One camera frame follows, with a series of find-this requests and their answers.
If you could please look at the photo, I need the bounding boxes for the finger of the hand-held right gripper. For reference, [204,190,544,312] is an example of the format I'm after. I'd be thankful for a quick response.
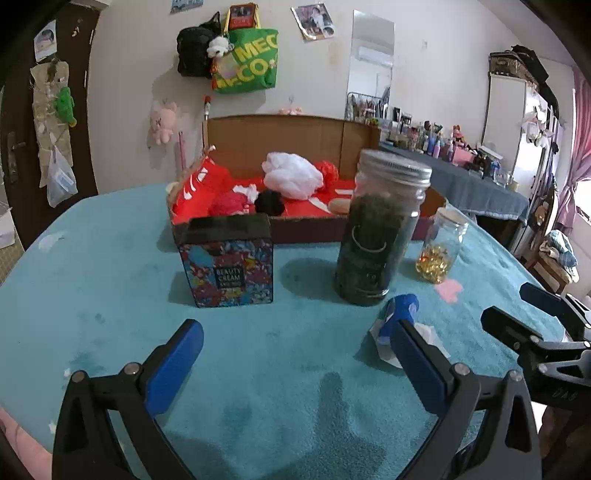
[519,282,591,340]
[480,305,544,357]

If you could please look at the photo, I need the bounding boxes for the green tote bag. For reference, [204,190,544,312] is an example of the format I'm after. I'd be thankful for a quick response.
[212,4,279,94]

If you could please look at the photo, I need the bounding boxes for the black fluffy ball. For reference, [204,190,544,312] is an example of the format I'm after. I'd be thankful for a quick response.
[255,190,286,217]

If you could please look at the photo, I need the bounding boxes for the black bag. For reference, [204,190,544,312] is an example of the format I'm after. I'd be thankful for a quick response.
[177,13,222,78]

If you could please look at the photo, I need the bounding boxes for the white fluffy ball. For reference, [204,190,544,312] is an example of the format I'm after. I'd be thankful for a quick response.
[262,151,324,200]

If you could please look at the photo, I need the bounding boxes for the red knitted plush with cord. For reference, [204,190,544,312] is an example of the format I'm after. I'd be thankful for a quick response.
[210,184,259,217]

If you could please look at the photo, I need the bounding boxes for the pink curtain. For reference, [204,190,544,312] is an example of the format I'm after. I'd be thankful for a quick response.
[556,69,591,232]

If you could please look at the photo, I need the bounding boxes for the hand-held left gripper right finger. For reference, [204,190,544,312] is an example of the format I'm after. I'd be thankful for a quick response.
[390,318,542,480]

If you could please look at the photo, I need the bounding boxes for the side table with cosmetics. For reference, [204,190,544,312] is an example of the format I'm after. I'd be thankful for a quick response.
[365,107,520,190]

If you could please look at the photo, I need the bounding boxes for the metal door handle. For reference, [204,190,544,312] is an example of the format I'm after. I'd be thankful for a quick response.
[7,131,27,181]

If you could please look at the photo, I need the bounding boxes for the dark suitcase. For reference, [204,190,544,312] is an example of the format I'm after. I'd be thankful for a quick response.
[489,45,560,108]

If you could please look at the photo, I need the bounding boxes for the beige hanging fabric organizer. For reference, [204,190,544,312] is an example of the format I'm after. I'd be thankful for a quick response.
[30,60,75,188]

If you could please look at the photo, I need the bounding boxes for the dark wooden door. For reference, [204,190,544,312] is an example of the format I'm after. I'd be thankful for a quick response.
[0,7,100,250]

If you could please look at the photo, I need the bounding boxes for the colourful printed black box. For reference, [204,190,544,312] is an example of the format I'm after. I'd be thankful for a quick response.
[178,213,274,308]

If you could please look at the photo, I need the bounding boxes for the white tall cabinet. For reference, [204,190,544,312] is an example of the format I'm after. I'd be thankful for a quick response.
[480,74,561,217]

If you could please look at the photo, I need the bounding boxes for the wooden stool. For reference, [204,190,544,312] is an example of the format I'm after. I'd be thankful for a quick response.
[526,230,580,296]

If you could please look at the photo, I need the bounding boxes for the green plush toy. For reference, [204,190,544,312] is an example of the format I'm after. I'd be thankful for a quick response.
[54,87,77,127]

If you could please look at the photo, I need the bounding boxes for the clear plastic bag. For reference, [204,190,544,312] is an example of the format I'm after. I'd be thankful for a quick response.
[47,145,78,208]

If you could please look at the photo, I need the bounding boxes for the cardboard box with red lining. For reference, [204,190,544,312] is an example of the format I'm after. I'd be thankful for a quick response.
[167,114,448,244]

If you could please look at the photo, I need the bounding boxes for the dark glass jar metal lid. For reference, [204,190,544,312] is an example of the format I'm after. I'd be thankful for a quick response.
[335,148,432,306]

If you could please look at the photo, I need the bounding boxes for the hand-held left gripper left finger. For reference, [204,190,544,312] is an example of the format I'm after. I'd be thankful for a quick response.
[52,318,205,480]

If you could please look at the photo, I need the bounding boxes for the pink blanket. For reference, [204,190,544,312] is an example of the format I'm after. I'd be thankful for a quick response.
[0,408,51,480]

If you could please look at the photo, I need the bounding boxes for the red framed picture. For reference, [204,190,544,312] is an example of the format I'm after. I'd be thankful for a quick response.
[229,4,257,30]

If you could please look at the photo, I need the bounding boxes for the small white plush keychain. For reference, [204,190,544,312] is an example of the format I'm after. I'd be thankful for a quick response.
[207,36,233,58]

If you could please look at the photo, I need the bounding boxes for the curled wall photo poster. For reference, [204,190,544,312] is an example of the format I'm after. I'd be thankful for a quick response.
[292,4,335,41]

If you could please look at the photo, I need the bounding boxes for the small glass jar gold capsules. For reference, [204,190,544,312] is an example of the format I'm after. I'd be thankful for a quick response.
[416,208,469,284]

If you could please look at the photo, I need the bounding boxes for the picture on door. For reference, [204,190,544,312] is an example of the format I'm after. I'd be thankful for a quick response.
[34,19,57,61]

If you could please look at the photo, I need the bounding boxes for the wall mirror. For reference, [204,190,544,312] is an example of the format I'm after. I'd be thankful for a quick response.
[346,9,396,121]

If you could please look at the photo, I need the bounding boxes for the table with grey cloth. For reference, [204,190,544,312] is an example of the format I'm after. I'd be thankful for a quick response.
[381,143,529,241]

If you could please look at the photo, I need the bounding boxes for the blue and white packet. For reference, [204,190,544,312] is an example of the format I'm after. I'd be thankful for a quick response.
[368,294,451,370]

